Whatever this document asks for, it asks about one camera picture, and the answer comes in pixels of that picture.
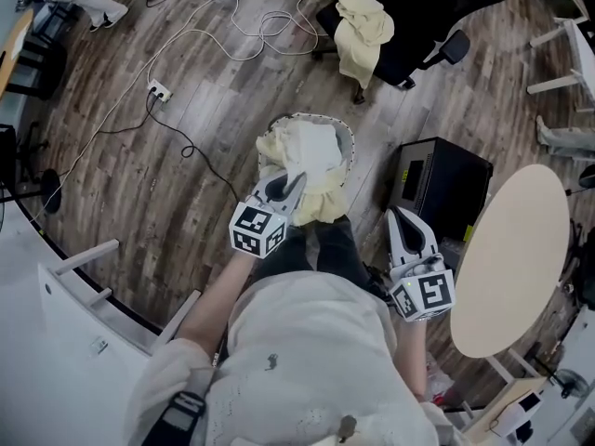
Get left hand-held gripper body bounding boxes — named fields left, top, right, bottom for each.
left=228, top=187, right=293, bottom=261

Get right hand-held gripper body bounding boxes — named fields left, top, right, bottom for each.
left=387, top=253, right=457, bottom=323

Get pale yellow clothes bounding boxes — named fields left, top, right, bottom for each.
left=328, top=0, right=396, bottom=90
left=255, top=125, right=350, bottom=227

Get white clothes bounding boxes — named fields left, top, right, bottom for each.
left=269, top=122, right=345, bottom=190

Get white grey laundry basket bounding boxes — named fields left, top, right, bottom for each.
left=256, top=111, right=358, bottom=190

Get person's right forearm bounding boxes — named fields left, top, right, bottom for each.
left=403, top=318, right=431, bottom=401

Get person's left forearm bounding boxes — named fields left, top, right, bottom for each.
left=178, top=251, right=255, bottom=360

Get person's black trousers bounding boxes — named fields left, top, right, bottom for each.
left=253, top=214, right=373, bottom=296

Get black metal cabinet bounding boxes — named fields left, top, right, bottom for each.
left=384, top=136, right=495, bottom=243

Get round beige table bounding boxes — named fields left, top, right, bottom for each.
left=449, top=164, right=572, bottom=360

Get person's white knit top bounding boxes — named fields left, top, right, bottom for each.
left=127, top=269, right=459, bottom=446

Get wooden desk with white legs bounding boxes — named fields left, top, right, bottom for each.
left=464, top=376, right=550, bottom=446

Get white power strip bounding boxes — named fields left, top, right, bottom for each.
left=147, top=79, right=174, bottom=104

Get white appliance with screen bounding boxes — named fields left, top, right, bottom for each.
left=491, top=390, right=544, bottom=439

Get black stand base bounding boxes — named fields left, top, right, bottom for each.
left=0, top=168, right=64, bottom=216

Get black office chair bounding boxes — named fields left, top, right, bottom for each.
left=311, top=0, right=510, bottom=106

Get black metal stool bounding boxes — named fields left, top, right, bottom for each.
left=7, top=11, right=69, bottom=101

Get round wooden table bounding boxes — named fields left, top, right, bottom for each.
left=0, top=9, right=36, bottom=99

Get black cable bundle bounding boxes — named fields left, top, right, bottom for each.
left=364, top=261, right=394, bottom=302

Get white looped cable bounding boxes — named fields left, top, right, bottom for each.
left=230, top=0, right=322, bottom=62

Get black pedestal fan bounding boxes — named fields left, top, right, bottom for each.
left=534, top=355, right=590, bottom=400

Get long white cable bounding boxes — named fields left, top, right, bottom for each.
left=27, top=0, right=219, bottom=225

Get black grey shoulder strap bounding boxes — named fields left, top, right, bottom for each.
left=148, top=378, right=215, bottom=446

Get white desk with cable hole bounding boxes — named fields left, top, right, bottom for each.
left=36, top=238, right=204, bottom=446

